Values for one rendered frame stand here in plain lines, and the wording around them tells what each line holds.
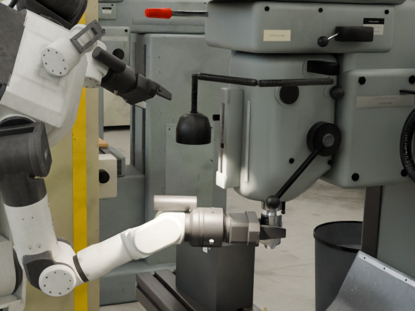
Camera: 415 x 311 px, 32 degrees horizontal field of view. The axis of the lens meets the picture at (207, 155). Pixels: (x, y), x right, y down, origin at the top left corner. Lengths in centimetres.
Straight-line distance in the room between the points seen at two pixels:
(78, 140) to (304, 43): 191
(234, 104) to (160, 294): 74
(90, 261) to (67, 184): 167
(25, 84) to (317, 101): 60
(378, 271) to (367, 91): 56
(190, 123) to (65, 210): 190
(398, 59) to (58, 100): 72
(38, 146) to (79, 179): 180
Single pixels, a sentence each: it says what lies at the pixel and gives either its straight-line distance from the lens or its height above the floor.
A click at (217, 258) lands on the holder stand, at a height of 108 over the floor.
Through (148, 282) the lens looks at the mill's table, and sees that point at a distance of 212.
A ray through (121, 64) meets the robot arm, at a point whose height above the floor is 156.
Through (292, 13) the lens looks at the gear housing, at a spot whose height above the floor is 171.
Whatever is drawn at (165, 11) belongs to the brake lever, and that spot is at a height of 170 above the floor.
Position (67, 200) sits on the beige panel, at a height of 86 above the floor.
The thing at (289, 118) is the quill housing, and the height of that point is 150.
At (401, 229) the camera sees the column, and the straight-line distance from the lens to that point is 184.
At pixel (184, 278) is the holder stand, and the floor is 97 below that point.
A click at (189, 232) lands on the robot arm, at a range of 157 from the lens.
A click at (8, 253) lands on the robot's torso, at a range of 195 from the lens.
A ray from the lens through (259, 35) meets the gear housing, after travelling 139.
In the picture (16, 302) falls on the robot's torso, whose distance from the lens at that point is 202.
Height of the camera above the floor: 171
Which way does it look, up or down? 12 degrees down
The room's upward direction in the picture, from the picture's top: 2 degrees clockwise
